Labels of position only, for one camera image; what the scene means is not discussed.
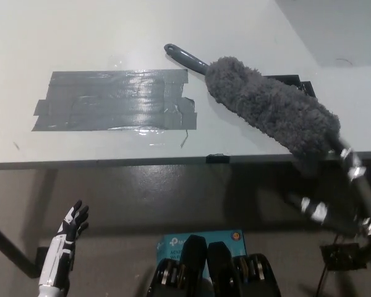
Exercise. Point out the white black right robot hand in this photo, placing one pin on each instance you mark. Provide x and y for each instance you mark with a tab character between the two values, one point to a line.
363	191

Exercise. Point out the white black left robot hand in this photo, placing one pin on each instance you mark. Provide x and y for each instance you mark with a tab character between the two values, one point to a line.
57	256

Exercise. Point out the grey fluffy duster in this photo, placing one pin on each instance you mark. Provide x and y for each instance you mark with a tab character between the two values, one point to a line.
266	102

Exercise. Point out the black robot body blocks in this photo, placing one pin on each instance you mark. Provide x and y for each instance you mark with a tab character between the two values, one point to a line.
218	272

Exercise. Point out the black metal table leg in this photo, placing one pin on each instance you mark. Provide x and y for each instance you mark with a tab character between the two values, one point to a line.
9	244
343	256

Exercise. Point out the teal router box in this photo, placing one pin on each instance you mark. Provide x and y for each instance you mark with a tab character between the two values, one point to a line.
173	244

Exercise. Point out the black tape patch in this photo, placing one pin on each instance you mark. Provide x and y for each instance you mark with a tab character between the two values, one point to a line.
306	87

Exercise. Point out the small black tape strip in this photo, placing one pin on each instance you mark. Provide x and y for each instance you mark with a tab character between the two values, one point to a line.
217	158

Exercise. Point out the thin dark stick scrap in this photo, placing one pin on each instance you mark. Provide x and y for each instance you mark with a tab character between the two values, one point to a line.
185	140

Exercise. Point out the grey duct tape patch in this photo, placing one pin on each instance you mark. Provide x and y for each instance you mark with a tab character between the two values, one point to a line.
111	102

